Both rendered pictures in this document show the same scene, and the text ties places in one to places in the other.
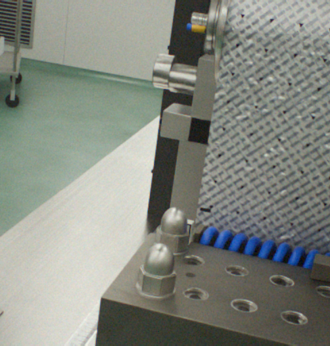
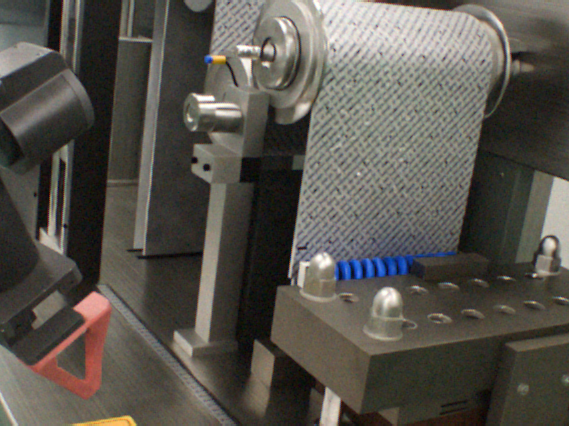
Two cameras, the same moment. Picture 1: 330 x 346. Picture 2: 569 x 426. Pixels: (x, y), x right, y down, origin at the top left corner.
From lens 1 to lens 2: 0.62 m
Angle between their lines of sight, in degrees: 43
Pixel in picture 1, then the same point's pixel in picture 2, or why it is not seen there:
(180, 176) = (227, 222)
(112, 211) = not seen: hidden behind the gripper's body
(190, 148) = (237, 189)
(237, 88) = (331, 121)
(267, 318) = (465, 321)
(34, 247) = not seen: hidden behind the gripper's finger
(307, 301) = (455, 299)
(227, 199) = (321, 232)
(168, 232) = (327, 278)
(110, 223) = (53, 300)
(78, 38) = not seen: outside the picture
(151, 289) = (393, 331)
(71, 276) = (119, 370)
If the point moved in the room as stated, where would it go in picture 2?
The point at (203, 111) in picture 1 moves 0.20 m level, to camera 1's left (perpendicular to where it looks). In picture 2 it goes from (253, 148) to (94, 160)
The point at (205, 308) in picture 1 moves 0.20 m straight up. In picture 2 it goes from (429, 331) to (469, 124)
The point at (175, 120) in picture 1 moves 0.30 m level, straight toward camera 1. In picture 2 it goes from (226, 163) to (451, 255)
